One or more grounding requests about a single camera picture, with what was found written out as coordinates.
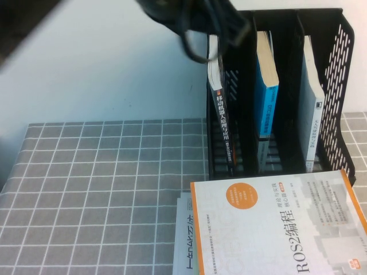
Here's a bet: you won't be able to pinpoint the white self-driving book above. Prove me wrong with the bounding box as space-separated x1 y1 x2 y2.
302 34 326 173

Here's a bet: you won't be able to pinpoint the black spine book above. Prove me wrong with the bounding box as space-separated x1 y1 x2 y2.
206 34 239 177

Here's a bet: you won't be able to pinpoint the blue cover book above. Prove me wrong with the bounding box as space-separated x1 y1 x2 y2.
256 30 280 174

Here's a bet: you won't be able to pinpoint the white book black characters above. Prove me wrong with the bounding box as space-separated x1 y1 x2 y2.
171 191 201 275

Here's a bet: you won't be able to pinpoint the white orange-edged ROS2 book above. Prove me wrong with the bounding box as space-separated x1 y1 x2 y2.
190 168 367 275

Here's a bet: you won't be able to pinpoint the pale green cover book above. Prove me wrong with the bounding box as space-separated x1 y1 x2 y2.
192 253 203 275

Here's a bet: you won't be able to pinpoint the black plastic book stand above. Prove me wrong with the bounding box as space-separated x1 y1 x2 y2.
206 7 357 187

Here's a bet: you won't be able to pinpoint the grey checkered tablecloth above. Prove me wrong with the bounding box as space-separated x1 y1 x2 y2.
0 111 367 275

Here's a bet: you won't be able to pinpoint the black camera cable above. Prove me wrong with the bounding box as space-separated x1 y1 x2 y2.
134 0 252 64

